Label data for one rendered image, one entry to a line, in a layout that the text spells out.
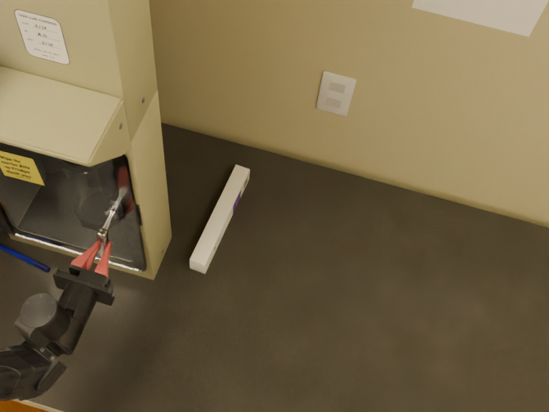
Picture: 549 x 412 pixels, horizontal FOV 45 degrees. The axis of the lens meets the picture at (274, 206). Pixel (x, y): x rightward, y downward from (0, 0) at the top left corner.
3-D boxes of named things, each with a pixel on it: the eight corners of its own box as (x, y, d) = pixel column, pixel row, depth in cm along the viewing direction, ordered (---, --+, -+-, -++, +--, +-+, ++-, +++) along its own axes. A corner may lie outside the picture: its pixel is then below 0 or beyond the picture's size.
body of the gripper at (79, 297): (56, 264, 110) (37, 303, 107) (114, 284, 111) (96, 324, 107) (60, 278, 116) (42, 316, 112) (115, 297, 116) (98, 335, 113)
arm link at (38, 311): (7, 368, 108) (43, 396, 105) (-27, 342, 98) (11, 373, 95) (58, 311, 113) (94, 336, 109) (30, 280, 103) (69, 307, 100)
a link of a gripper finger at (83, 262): (87, 226, 114) (64, 274, 110) (127, 239, 115) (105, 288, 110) (90, 243, 120) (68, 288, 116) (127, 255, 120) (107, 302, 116)
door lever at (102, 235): (119, 237, 122) (106, 232, 122) (119, 212, 114) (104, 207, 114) (108, 261, 119) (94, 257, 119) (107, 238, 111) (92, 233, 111)
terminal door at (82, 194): (6, 229, 135) (-61, 99, 101) (147, 270, 133) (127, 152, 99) (5, 232, 134) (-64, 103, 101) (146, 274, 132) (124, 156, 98)
